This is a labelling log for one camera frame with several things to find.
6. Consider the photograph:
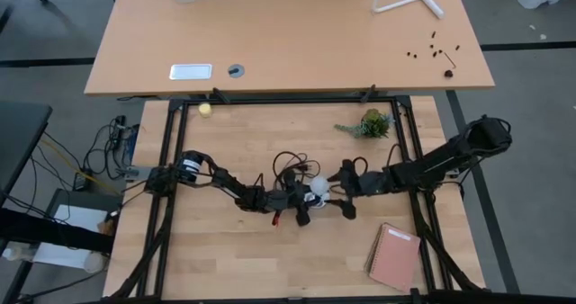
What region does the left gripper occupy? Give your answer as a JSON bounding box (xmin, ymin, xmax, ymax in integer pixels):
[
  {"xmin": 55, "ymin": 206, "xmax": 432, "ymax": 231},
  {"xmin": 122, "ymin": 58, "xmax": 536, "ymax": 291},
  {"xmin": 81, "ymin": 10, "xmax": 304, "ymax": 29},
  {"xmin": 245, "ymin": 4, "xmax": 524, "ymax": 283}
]
[{"xmin": 265, "ymin": 170, "xmax": 313, "ymax": 228}]

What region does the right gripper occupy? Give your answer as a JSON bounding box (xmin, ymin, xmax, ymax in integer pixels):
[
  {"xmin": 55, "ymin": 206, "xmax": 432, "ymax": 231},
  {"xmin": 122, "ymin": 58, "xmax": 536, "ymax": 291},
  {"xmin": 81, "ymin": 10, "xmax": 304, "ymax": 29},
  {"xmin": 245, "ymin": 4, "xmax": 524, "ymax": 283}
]
[{"xmin": 327, "ymin": 159, "xmax": 395, "ymax": 220}]

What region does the chrome lamp base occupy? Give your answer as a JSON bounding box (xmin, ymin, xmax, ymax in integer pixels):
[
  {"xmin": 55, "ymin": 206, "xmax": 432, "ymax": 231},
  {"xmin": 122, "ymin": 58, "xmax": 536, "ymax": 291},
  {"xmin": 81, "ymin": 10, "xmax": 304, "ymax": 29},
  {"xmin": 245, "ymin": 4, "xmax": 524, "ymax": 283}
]
[{"xmin": 303, "ymin": 191, "xmax": 332, "ymax": 209}]

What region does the white lightbulb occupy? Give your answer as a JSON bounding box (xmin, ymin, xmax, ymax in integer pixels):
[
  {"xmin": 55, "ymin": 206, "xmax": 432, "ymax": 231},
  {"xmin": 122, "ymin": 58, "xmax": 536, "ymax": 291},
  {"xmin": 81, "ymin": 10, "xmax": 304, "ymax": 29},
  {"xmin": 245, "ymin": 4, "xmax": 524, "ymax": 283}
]
[{"xmin": 309, "ymin": 174, "xmax": 331, "ymax": 196}]

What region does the potted succulent plant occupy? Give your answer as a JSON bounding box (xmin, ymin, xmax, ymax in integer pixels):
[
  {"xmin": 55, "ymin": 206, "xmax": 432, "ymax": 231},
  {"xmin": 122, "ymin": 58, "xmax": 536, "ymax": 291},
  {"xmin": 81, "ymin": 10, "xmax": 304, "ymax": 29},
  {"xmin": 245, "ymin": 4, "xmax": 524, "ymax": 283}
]
[{"xmin": 333, "ymin": 108, "xmax": 393, "ymax": 139}]

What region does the pink spiral notebook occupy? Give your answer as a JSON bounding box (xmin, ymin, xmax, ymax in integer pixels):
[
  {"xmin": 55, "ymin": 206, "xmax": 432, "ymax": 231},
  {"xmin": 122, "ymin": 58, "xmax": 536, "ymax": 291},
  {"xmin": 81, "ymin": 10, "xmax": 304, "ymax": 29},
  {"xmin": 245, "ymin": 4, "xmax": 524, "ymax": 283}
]
[{"xmin": 364, "ymin": 221, "xmax": 422, "ymax": 292}]

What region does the light wooden desk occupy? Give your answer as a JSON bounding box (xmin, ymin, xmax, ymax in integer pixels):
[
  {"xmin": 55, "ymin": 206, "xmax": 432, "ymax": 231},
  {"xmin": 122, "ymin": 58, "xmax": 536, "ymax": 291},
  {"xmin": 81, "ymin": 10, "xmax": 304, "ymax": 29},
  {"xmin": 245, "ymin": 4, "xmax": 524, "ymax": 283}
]
[{"xmin": 84, "ymin": 0, "xmax": 496, "ymax": 97}]

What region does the white sheet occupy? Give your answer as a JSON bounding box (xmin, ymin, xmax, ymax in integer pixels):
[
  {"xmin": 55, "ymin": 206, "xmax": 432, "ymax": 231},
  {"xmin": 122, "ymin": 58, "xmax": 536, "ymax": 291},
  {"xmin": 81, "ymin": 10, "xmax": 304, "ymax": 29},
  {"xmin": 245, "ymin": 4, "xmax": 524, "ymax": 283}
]
[{"xmin": 33, "ymin": 204, "xmax": 109, "ymax": 269}]

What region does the black beam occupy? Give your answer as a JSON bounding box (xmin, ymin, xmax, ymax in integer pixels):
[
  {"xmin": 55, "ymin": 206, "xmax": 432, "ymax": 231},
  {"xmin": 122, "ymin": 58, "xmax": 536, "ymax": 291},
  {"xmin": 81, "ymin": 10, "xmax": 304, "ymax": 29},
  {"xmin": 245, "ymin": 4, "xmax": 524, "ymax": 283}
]
[{"xmin": 0, "ymin": 207, "xmax": 113, "ymax": 254}]

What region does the black side desk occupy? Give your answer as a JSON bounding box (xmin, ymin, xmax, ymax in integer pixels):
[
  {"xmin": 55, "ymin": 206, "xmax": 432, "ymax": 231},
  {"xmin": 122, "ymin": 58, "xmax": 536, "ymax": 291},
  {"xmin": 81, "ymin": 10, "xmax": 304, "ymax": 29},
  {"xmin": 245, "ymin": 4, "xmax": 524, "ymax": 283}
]
[{"xmin": 0, "ymin": 100, "xmax": 53, "ymax": 206}]

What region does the black floor cable bundle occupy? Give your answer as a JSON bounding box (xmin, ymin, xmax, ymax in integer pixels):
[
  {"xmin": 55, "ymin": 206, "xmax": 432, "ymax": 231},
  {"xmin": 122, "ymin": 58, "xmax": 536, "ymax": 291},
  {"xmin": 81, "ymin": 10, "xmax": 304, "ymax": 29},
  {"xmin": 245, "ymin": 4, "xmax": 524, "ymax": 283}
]
[{"xmin": 83, "ymin": 114, "xmax": 139, "ymax": 182}]

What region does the yellow floor cable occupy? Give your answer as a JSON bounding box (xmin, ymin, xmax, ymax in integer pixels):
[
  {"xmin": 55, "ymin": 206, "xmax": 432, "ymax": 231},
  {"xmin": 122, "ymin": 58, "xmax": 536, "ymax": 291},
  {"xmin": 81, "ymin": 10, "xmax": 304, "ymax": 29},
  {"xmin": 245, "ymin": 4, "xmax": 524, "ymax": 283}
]
[{"xmin": 40, "ymin": 137, "xmax": 121, "ymax": 195}]

